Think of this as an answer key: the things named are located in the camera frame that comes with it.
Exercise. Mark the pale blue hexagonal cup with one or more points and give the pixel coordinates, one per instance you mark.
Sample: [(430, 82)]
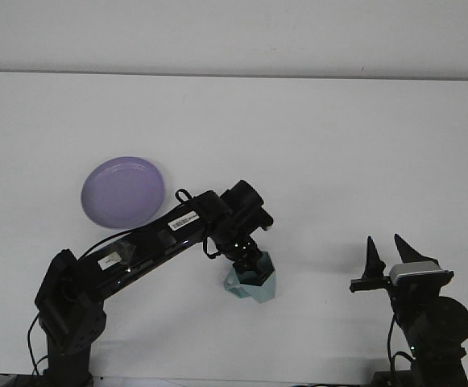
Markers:
[(259, 291)]

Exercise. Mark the purple round plate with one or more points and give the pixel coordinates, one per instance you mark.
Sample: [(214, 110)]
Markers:
[(117, 193)]

